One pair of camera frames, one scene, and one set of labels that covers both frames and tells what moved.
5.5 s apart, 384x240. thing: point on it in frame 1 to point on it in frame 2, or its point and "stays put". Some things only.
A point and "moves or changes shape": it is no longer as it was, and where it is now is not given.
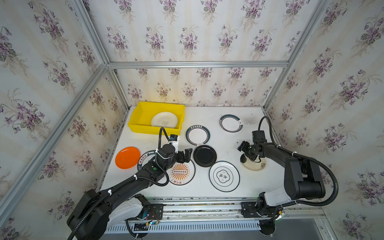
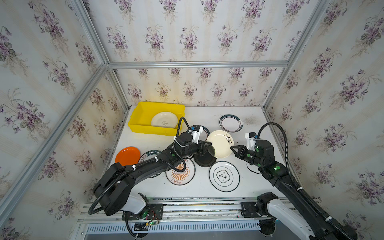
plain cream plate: x=164 y=119 stays put
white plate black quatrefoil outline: x=224 y=176 stays put
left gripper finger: x=188 y=152 to x=204 y=144
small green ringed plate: x=231 y=123 stays put
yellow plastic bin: x=140 y=119 stays put
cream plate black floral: x=251 y=165 moves or changes shape
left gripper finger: x=186 y=158 to x=204 y=152
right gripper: x=247 y=148 stays put
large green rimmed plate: x=145 y=158 stays put
